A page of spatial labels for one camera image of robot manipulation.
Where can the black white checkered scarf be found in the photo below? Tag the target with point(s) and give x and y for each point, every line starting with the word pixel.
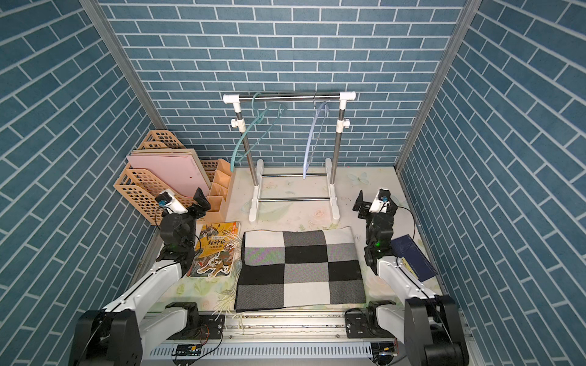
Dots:
pixel 298 269

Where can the light blue clothes hanger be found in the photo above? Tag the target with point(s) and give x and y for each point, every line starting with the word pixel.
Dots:
pixel 316 128

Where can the white steel clothes rack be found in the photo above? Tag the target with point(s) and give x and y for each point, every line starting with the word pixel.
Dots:
pixel 275 151

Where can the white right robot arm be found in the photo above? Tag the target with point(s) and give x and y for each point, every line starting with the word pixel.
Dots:
pixel 429 324

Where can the yellow comic book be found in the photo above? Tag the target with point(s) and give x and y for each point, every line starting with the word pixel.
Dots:
pixel 219 246

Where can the green clothes hanger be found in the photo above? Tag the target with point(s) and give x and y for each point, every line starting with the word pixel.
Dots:
pixel 266 115

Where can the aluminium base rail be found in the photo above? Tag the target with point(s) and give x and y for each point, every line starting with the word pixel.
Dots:
pixel 280 336

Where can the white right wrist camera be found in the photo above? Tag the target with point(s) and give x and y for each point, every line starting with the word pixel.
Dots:
pixel 381 202

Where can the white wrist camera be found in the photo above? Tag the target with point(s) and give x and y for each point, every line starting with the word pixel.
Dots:
pixel 168 201
pixel 381 202

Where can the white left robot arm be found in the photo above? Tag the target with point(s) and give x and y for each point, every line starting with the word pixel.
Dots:
pixel 122 333

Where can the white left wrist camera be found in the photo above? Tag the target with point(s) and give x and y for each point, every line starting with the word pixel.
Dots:
pixel 168 201

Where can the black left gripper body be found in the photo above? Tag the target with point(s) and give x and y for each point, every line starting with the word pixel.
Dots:
pixel 193 214

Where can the pink pressure file folder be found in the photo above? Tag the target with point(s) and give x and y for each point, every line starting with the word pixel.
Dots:
pixel 178 172

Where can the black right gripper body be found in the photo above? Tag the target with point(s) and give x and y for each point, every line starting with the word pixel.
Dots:
pixel 366 213

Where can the dark blue notebook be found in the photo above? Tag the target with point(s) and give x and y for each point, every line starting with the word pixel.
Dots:
pixel 405 248

